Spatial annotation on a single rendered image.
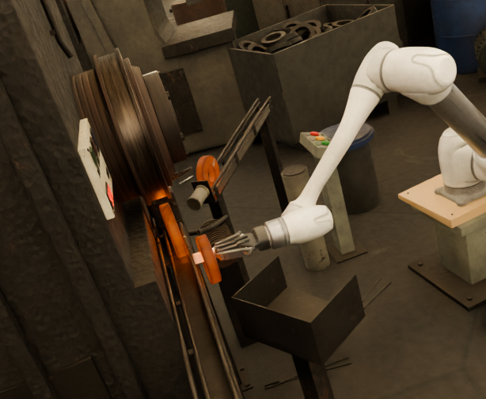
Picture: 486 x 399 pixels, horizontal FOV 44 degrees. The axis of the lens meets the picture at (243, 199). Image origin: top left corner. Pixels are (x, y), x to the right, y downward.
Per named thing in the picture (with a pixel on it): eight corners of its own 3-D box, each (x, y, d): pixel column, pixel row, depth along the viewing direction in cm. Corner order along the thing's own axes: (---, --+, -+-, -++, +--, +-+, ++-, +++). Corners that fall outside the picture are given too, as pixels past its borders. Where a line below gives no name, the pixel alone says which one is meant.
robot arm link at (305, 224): (293, 247, 180) (286, 247, 193) (341, 232, 182) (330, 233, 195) (282, 213, 181) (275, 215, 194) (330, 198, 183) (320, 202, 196)
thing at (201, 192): (189, 210, 232) (184, 198, 228) (198, 197, 238) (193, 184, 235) (203, 210, 229) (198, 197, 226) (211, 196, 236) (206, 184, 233)
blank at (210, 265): (204, 259, 172) (215, 255, 173) (191, 227, 184) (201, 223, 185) (214, 294, 182) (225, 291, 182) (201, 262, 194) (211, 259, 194)
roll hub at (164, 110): (177, 176, 173) (146, 85, 161) (167, 148, 198) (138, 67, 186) (195, 170, 174) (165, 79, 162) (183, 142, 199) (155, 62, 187)
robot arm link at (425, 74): (501, 150, 230) (558, 157, 212) (484, 188, 228) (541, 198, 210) (391, 36, 185) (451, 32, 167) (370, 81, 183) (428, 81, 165)
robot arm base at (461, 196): (465, 173, 252) (463, 161, 249) (500, 189, 231) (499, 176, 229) (427, 190, 249) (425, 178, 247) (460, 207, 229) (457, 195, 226)
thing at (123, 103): (157, 229, 168) (96, 70, 148) (145, 173, 210) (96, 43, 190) (180, 222, 168) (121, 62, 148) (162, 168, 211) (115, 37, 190)
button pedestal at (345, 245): (339, 266, 283) (311, 150, 257) (321, 244, 305) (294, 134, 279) (370, 255, 285) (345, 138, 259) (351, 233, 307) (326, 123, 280)
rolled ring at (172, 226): (165, 197, 202) (156, 200, 201) (171, 207, 184) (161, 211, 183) (184, 246, 206) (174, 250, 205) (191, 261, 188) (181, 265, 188)
